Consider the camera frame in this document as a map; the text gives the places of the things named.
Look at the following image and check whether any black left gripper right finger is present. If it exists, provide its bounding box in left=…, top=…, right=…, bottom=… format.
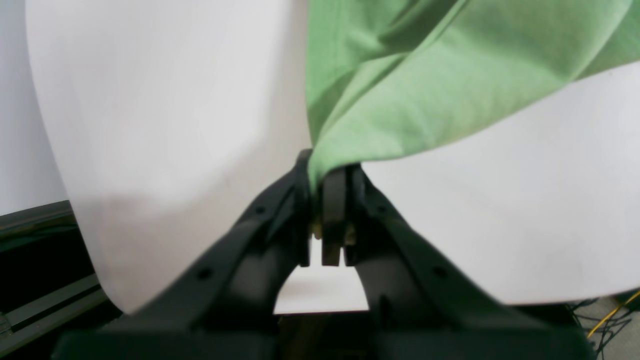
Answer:
left=321, top=164, right=594, bottom=360

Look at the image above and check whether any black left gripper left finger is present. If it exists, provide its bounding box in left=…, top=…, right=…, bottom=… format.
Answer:
left=52, top=149, right=313, bottom=360

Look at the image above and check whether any green T-shirt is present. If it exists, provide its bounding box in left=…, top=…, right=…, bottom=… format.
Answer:
left=306, top=0, right=639, bottom=188

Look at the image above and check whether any yellow cable on floor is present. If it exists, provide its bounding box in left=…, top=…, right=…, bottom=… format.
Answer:
left=586, top=289, right=640, bottom=340

